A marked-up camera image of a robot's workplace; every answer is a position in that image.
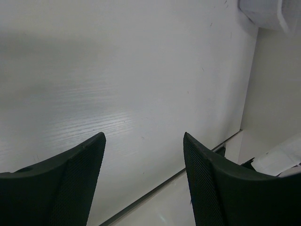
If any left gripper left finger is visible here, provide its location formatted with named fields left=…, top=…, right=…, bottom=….
left=0, top=132, right=106, bottom=226

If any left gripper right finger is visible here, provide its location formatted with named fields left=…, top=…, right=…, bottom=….
left=183, top=133, right=301, bottom=226

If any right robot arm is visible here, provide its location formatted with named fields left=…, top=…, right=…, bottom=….
left=241, top=133, right=301, bottom=177

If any white plastic laundry basket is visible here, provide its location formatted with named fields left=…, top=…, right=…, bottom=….
left=239, top=0, right=301, bottom=34

